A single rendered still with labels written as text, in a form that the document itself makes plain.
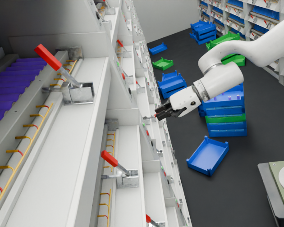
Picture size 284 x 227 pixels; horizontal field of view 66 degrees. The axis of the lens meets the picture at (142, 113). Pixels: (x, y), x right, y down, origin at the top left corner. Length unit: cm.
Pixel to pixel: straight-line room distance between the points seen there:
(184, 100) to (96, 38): 44
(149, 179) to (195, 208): 99
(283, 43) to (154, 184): 55
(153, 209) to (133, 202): 21
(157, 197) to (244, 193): 109
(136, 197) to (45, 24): 36
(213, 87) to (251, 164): 109
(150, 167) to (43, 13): 47
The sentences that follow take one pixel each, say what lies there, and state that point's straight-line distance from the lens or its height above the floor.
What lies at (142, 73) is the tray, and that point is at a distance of 126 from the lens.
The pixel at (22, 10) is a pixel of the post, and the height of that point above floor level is 140.
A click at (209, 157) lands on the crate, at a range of 187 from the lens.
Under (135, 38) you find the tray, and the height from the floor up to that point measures 92.
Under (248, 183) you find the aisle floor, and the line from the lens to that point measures 171.
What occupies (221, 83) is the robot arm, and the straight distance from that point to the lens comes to 81.
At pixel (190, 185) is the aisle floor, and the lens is 173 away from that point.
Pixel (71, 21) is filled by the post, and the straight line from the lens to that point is 48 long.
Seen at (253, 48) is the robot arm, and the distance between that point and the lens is 79.
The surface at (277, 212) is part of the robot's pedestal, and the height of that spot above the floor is 28.
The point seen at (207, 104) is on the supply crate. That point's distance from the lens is 180.
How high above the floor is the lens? 139
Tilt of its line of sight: 32 degrees down
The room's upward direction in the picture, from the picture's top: 23 degrees counter-clockwise
